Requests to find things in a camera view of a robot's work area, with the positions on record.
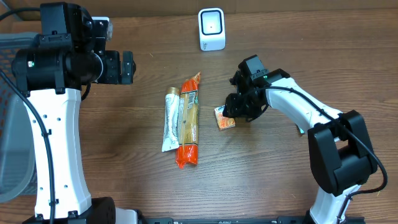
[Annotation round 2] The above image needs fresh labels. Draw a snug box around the small orange packet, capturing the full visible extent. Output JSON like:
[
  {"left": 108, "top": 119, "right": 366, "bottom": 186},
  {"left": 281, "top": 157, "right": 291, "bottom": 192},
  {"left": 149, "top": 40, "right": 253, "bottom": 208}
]
[{"left": 215, "top": 105, "right": 236, "bottom": 130}]

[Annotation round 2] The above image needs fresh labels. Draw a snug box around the teal snack packet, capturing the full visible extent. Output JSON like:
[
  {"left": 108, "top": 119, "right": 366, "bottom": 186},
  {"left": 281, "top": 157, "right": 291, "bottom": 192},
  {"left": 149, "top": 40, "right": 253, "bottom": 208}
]
[{"left": 297, "top": 126, "right": 305, "bottom": 135}]

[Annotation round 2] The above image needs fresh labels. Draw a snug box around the long orange snack package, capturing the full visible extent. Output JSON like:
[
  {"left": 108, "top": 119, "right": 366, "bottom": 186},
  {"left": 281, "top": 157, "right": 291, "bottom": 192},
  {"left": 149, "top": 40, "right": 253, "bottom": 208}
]
[{"left": 175, "top": 72, "right": 201, "bottom": 169}]

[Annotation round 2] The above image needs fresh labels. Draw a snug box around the white silver tube package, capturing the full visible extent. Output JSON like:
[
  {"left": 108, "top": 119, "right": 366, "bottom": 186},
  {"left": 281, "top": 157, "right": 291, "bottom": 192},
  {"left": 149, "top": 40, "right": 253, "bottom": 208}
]
[{"left": 162, "top": 87, "right": 180, "bottom": 152}]

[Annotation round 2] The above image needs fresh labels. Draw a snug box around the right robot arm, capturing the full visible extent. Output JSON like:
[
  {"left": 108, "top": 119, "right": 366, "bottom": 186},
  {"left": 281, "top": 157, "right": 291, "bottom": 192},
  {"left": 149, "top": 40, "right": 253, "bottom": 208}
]
[{"left": 223, "top": 55, "right": 377, "bottom": 223}]

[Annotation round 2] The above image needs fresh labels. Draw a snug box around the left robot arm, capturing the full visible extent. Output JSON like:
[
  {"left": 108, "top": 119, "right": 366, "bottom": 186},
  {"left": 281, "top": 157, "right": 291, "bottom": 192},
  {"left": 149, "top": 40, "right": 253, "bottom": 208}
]
[{"left": 12, "top": 2, "right": 139, "bottom": 224}]

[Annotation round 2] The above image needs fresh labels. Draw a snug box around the white barcode scanner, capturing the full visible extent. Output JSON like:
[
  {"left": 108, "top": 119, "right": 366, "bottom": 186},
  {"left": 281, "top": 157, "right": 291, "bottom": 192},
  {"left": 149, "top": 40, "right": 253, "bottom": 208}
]
[{"left": 198, "top": 7, "right": 226, "bottom": 51}]

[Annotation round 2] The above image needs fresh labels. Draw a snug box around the grey plastic mesh basket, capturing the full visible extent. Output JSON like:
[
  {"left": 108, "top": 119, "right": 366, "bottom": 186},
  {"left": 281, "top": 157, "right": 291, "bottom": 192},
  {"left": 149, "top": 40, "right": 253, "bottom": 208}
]
[{"left": 1, "top": 32, "right": 37, "bottom": 203}]

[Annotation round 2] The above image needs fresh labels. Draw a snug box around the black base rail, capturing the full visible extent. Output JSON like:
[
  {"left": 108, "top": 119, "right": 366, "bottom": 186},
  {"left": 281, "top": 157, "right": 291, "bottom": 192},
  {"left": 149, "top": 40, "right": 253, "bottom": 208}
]
[{"left": 138, "top": 216, "right": 313, "bottom": 224}]

